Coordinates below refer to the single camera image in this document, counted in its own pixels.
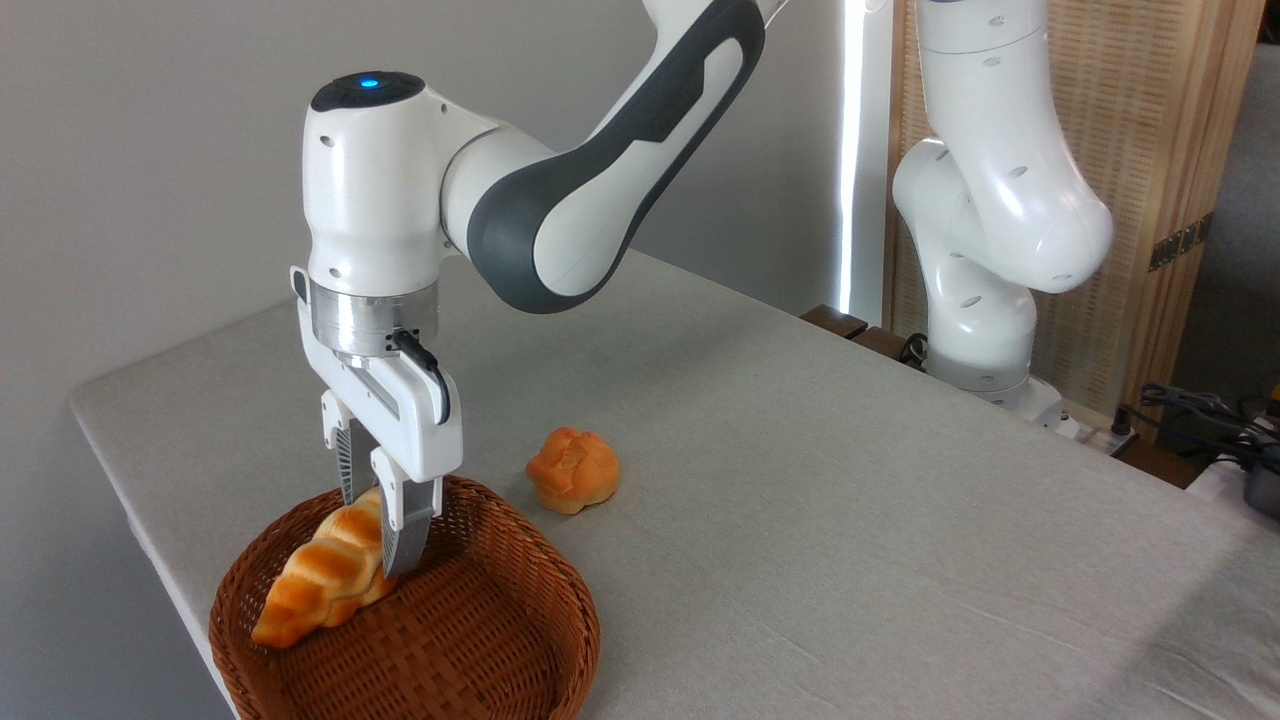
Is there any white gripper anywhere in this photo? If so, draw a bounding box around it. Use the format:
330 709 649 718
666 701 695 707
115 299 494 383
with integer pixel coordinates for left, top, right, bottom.
290 265 466 579

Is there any long braided bread loaf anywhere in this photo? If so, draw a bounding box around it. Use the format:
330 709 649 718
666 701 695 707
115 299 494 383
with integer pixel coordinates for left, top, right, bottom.
250 487 401 649

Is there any round knotted bread roll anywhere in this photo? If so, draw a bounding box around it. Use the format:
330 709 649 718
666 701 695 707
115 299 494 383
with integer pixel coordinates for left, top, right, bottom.
526 427 621 516

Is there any brown woven wicker basket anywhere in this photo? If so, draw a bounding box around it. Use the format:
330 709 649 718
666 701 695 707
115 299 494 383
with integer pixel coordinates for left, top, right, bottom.
208 472 602 720

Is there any grey tablecloth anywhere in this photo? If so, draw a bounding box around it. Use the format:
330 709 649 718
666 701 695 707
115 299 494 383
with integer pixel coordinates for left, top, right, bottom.
68 248 1280 720

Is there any dark brown wooden block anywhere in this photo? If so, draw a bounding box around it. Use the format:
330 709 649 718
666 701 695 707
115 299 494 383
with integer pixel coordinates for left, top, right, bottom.
800 304 869 341
850 325 927 371

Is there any metal screen hinge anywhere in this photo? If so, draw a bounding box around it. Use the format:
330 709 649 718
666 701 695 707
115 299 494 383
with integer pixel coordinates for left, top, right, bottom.
1148 212 1215 273

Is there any wooden bamboo folding screen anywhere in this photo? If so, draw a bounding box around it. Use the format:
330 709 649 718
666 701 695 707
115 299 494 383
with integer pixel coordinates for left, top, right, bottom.
885 0 1266 443

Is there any dark grey round object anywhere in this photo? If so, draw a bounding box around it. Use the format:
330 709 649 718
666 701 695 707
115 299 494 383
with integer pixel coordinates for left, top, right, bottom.
1243 465 1280 519

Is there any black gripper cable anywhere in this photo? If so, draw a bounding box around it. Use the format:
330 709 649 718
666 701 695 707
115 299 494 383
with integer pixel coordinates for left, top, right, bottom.
390 328 453 426

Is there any black cable bundle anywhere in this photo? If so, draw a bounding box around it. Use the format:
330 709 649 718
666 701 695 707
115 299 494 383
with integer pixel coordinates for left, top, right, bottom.
1138 382 1280 471

